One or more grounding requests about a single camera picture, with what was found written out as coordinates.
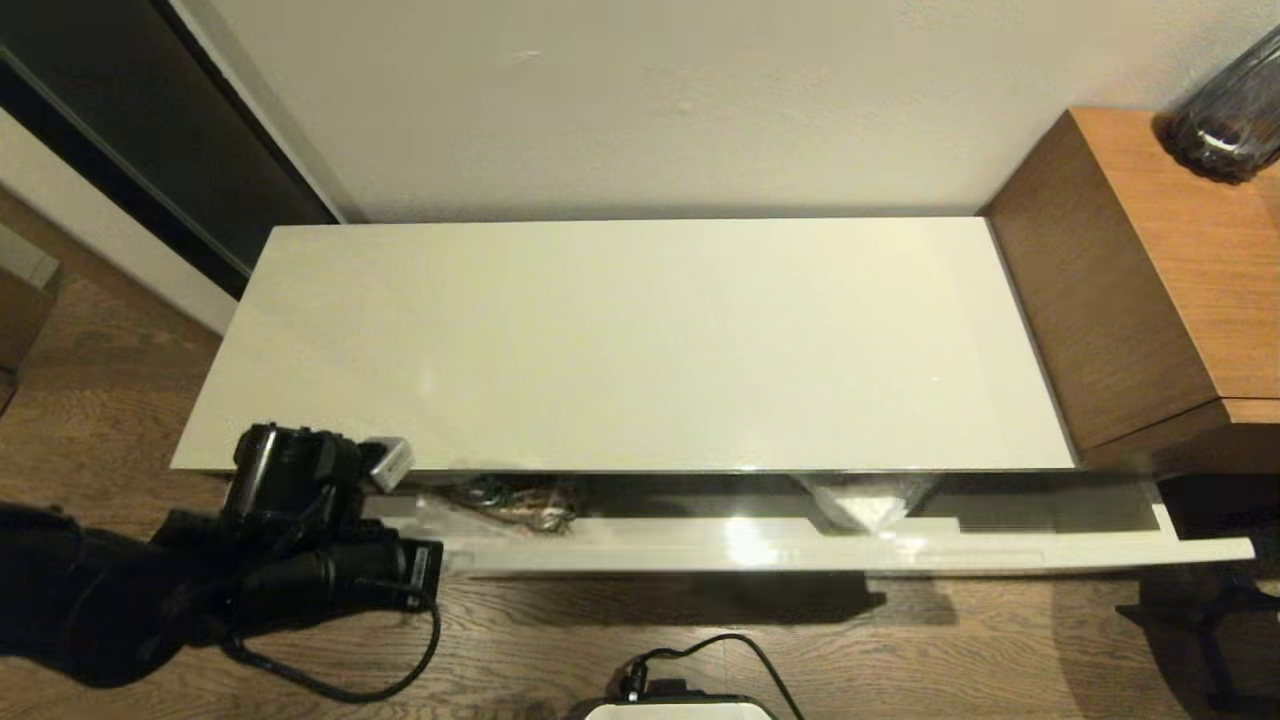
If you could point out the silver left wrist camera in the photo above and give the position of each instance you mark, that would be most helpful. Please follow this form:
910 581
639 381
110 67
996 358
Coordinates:
390 462

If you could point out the white door frame strip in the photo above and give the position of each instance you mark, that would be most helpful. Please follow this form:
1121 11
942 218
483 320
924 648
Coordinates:
110 225

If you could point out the brown paper clip package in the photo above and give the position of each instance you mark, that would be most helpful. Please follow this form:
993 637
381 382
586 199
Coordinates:
520 505

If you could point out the dark door panel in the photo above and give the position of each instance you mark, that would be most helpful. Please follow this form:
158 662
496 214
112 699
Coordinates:
130 110

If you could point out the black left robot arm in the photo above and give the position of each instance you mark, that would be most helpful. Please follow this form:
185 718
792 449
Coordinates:
120 600

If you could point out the brown wooden side cabinet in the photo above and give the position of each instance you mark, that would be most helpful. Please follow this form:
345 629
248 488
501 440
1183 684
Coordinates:
1180 260

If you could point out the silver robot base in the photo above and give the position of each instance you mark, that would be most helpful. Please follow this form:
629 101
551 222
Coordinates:
680 712

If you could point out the dark glass vase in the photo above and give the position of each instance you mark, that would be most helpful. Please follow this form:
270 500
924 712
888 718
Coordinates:
1235 120

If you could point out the white tissue pack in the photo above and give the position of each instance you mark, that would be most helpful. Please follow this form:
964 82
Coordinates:
868 505

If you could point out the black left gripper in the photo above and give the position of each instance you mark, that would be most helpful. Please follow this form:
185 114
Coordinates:
400 575

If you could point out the glossy white low cabinet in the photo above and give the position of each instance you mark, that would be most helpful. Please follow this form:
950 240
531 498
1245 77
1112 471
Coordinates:
600 340

